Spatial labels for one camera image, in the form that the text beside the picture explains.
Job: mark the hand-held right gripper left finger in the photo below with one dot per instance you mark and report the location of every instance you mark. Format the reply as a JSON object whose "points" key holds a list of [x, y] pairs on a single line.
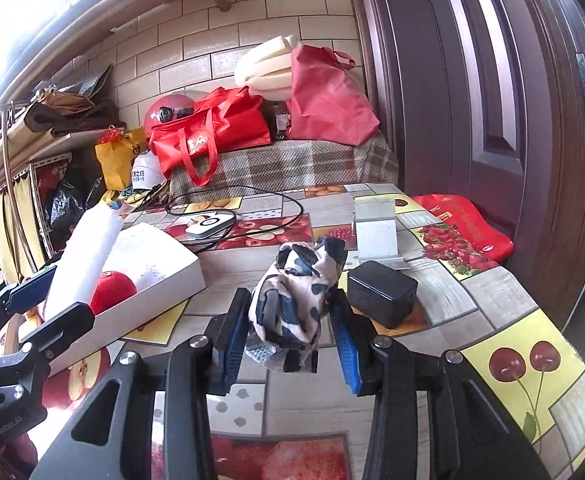
{"points": [[235, 330]]}

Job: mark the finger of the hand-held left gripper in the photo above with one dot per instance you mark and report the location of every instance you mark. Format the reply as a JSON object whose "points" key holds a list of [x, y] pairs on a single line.
{"points": [[32, 287], [65, 327]]}

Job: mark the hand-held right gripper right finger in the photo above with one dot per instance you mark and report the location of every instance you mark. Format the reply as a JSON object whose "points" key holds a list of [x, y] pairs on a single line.
{"points": [[345, 350]]}

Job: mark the red apple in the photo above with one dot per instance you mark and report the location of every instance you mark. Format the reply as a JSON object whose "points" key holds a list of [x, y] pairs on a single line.
{"points": [[115, 292]]}

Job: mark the cow print cloth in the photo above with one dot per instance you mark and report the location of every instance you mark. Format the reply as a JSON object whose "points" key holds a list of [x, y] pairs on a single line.
{"points": [[292, 305]]}

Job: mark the white cardboard box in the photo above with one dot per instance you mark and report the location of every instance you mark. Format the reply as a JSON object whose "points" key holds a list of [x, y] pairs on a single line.
{"points": [[147, 250]]}

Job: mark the black power adapter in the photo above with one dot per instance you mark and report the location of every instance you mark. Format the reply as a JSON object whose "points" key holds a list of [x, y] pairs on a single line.
{"points": [[380, 292]]}

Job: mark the yellow curtain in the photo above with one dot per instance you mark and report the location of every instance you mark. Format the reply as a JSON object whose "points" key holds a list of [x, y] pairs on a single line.
{"points": [[2, 225]]}

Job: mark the black plastic bag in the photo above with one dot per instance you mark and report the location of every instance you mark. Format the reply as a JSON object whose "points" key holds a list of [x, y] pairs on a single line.
{"points": [[67, 205]]}

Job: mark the metal phone stand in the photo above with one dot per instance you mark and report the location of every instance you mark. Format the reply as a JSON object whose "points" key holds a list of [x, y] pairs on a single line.
{"points": [[375, 232]]}

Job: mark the metal shelf rack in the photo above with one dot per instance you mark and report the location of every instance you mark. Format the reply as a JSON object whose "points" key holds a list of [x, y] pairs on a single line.
{"points": [[47, 160]]}

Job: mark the fruit print tablecloth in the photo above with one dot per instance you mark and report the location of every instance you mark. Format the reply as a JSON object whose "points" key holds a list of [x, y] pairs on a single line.
{"points": [[472, 300]]}

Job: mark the yellow shopping bag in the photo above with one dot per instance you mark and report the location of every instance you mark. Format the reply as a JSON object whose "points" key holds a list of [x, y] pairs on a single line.
{"points": [[117, 160]]}

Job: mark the white helmet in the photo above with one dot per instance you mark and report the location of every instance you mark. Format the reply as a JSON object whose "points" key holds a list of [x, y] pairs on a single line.
{"points": [[147, 170]]}

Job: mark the red gift bag gold print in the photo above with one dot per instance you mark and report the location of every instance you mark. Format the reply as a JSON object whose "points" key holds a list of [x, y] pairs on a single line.
{"points": [[467, 230]]}

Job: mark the plaid cloth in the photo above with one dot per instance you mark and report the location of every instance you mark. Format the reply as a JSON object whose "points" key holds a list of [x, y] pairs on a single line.
{"points": [[297, 165]]}

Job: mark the red tote bag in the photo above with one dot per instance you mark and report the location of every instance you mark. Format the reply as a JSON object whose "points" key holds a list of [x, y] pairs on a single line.
{"points": [[212, 130]]}

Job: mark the red helmet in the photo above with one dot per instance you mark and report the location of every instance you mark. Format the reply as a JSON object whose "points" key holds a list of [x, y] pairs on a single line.
{"points": [[165, 107]]}

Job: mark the pink-red fabric bag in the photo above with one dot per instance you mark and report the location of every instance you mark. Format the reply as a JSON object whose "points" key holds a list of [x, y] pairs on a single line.
{"points": [[327, 100]]}

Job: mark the stack of cream foam pads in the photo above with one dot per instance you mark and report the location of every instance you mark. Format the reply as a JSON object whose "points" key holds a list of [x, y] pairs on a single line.
{"points": [[267, 70]]}

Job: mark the brown door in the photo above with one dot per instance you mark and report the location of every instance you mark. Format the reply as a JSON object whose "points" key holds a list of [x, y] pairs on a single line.
{"points": [[472, 85]]}

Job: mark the chrome tube frame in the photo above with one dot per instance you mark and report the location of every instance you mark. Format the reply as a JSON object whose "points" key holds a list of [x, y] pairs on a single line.
{"points": [[8, 160]]}

